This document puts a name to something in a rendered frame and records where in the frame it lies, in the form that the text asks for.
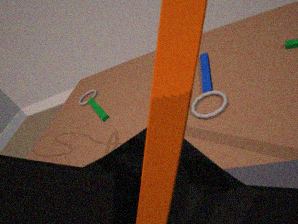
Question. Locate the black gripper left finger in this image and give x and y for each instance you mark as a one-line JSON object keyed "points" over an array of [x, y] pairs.
{"points": [[106, 191]]}

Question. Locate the white ring with blue handle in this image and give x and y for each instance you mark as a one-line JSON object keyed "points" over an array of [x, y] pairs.
{"points": [[207, 88]]}

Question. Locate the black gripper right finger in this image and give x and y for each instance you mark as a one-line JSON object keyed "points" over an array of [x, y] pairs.
{"points": [[205, 194]]}

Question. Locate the green handle with grey loop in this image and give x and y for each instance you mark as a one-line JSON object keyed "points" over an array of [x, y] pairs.
{"points": [[97, 107], [291, 44]]}

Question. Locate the orange bar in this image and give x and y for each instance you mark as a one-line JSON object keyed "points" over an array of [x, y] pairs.
{"points": [[175, 65]]}

